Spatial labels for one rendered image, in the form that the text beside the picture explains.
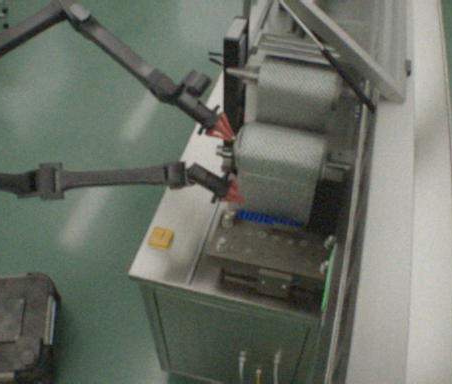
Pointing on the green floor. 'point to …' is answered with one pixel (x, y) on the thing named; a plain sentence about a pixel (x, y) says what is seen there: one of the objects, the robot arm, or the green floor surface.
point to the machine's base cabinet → (226, 340)
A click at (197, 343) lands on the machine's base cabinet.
